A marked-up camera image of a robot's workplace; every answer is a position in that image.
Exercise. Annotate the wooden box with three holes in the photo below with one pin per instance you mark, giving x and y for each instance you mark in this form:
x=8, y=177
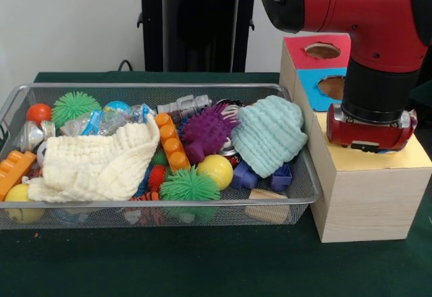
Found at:
x=371, y=202

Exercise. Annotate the green spiky rubber ball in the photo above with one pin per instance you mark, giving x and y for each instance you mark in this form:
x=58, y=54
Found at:
x=72, y=106
x=189, y=185

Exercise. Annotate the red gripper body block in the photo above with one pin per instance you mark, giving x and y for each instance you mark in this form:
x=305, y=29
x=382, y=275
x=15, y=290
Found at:
x=368, y=135

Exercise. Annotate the mint green knitted cloth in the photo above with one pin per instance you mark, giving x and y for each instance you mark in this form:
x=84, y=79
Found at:
x=266, y=131

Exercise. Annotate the plain wooden wedge block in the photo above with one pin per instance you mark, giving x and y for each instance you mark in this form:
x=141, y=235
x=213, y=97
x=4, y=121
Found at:
x=266, y=195

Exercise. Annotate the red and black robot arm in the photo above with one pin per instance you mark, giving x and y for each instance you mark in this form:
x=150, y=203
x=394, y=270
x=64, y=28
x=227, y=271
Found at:
x=371, y=13

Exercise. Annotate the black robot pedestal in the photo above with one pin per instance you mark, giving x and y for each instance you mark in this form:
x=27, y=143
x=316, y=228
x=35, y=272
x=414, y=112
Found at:
x=202, y=23

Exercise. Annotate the yellow plastic ball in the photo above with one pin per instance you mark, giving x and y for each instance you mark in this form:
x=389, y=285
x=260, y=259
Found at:
x=214, y=170

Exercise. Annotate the cream knitted cloth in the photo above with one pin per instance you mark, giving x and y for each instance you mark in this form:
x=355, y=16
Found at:
x=98, y=168

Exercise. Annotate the orange toy building brick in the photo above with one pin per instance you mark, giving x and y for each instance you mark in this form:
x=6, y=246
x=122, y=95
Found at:
x=172, y=148
x=11, y=172

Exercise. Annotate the purple spiky rubber toy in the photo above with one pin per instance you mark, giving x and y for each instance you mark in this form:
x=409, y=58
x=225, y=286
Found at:
x=204, y=128

